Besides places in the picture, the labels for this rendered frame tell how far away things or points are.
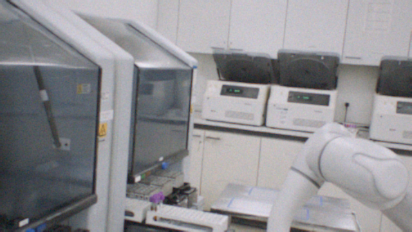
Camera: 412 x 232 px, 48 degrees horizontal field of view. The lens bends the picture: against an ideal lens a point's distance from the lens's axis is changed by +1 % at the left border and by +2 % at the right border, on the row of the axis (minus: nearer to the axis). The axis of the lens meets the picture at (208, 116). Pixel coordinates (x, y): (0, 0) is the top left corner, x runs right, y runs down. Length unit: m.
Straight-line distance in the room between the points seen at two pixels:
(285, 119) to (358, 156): 2.80
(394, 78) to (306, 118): 0.84
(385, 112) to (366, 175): 2.79
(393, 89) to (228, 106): 1.46
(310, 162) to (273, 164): 2.73
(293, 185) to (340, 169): 0.17
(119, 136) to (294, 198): 0.67
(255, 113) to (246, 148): 0.32
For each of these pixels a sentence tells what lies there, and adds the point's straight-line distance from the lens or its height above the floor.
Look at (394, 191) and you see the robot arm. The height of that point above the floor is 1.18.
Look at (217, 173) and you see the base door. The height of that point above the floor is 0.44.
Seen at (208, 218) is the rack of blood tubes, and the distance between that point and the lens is 1.76.
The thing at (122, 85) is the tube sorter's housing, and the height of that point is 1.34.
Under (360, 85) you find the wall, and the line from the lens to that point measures 4.53.
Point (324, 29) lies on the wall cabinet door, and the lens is 4.21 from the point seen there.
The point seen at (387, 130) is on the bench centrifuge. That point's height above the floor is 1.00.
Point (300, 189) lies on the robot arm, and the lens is 1.31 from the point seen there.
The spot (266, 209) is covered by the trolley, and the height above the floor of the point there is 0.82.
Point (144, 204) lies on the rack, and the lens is 1.87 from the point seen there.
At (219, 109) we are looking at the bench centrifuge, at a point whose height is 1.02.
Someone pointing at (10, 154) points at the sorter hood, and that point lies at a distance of 1.19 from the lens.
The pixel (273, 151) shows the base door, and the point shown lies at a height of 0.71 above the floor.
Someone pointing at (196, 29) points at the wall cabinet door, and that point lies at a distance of 4.44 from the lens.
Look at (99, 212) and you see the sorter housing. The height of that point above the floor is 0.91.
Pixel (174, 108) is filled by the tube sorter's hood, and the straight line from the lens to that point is 2.07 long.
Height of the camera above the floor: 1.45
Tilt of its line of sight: 7 degrees down
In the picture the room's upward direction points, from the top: 5 degrees clockwise
